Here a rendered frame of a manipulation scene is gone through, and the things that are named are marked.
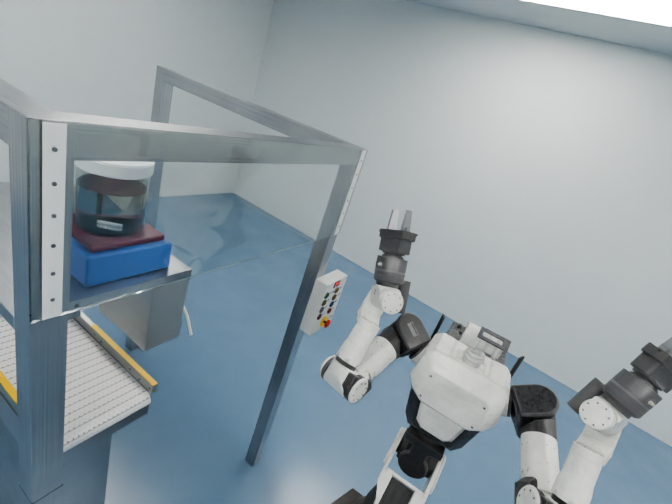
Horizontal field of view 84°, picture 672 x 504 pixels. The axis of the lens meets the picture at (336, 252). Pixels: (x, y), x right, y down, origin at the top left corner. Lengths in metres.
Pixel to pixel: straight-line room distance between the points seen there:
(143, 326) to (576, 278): 3.74
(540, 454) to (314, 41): 4.78
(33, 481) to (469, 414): 1.07
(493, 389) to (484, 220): 3.07
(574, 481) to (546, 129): 3.36
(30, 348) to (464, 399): 1.03
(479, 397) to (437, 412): 0.15
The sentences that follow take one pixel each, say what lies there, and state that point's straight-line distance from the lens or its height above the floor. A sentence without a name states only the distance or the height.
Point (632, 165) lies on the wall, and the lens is 4.07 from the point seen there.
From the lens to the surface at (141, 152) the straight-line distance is 0.75.
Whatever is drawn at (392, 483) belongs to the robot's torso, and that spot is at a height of 0.78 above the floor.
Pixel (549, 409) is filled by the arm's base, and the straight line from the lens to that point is 1.26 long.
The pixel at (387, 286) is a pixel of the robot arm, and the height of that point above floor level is 1.44.
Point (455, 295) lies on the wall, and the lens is 4.38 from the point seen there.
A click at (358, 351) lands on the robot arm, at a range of 1.06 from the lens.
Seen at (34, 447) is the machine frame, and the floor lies 1.06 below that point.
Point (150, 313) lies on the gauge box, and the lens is 1.06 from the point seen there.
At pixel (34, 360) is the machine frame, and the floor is 1.29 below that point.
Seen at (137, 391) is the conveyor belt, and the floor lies 0.91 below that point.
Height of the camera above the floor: 1.88
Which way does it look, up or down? 23 degrees down
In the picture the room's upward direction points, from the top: 19 degrees clockwise
